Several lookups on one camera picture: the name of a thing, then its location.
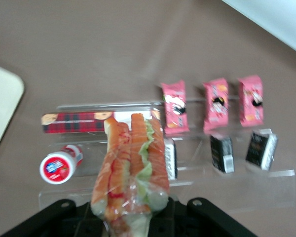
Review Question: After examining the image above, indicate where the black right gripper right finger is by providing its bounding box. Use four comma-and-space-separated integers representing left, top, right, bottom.
148, 197, 259, 237

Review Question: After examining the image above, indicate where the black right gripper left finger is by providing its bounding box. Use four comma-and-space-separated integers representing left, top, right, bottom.
0, 198, 110, 237

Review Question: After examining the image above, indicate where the triangle sandwich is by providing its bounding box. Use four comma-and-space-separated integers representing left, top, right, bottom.
90, 112, 171, 237

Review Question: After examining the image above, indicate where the beige plastic serving tray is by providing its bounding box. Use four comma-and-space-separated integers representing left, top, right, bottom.
0, 61, 25, 163

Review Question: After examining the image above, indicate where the red lid yogurt cup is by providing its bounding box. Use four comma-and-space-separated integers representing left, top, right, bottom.
38, 144, 84, 185

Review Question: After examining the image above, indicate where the clear acrylic stepped display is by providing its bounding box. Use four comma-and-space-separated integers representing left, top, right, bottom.
38, 97, 296, 218

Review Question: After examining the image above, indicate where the black small carton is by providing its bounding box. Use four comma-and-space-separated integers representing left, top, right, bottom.
245, 128, 279, 172
209, 134, 235, 174

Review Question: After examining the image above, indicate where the red tartan cookie box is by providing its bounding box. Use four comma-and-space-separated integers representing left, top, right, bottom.
41, 110, 163, 134

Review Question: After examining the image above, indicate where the pink snack packet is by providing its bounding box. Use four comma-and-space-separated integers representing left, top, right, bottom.
237, 75, 265, 128
202, 78, 230, 132
160, 79, 190, 135

